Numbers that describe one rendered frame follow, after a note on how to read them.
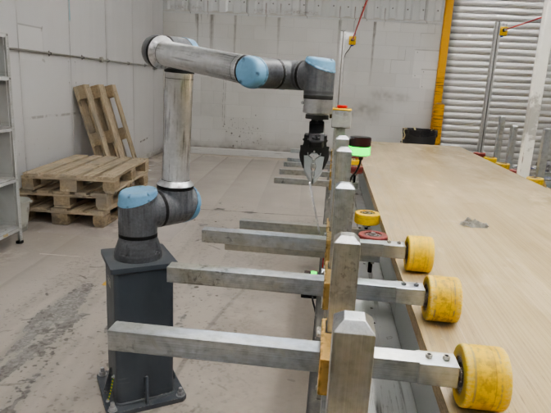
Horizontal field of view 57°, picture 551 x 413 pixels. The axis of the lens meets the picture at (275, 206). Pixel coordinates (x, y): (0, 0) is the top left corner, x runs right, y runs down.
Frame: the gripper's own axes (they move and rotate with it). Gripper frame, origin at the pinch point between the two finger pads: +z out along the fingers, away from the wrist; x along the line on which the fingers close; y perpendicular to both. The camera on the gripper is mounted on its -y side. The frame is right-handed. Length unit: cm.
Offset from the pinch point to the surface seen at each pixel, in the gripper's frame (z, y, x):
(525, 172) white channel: 9, 115, -105
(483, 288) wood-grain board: 11, -51, -39
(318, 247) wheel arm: 7.0, -45.6, -3.8
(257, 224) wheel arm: 16.8, 4.5, 17.0
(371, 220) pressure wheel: 12.0, 2.1, -19.5
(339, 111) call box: -19.8, 32.5, -6.9
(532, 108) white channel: -23, 115, -104
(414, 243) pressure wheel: 4, -47, -25
